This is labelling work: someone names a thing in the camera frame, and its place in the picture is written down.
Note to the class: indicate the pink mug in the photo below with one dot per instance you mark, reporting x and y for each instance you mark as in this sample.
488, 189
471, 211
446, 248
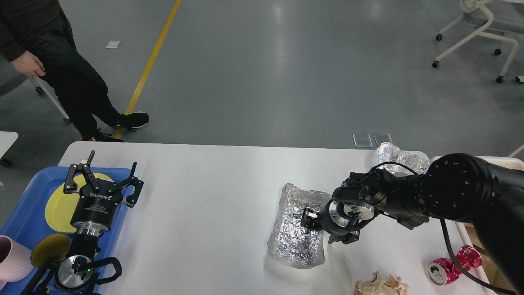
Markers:
15, 261

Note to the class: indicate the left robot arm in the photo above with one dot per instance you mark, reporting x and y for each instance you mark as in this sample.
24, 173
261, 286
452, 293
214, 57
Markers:
78, 270

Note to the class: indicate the crumpled foil container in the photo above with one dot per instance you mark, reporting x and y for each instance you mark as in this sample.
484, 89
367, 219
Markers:
397, 161

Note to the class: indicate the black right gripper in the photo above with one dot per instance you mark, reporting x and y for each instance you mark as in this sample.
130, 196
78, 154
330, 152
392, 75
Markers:
343, 220

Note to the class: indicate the crumpled brown paper ball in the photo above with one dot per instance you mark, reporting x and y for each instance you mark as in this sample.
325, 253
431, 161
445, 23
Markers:
378, 285

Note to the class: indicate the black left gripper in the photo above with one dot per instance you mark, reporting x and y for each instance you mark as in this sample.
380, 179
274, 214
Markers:
98, 207

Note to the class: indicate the floor outlet cover plates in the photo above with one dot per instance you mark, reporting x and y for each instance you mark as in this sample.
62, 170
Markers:
367, 140

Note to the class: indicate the white office chair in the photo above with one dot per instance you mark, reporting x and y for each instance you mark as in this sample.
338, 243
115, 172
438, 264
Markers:
491, 19

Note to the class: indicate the dark green mug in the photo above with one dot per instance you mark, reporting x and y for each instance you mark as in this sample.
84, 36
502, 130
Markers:
55, 246

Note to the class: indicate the blue plastic tray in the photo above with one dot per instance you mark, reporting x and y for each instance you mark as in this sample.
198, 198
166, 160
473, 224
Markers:
27, 225

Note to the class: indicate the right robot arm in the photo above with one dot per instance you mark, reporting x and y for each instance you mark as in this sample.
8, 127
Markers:
457, 187

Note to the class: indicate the crushed red can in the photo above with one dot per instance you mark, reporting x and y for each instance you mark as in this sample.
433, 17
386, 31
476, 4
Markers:
443, 271

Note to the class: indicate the yellow round plate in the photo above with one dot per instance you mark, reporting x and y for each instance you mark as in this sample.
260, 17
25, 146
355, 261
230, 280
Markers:
62, 202

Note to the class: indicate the grey chair left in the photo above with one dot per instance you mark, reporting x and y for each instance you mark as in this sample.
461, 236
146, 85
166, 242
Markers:
11, 79

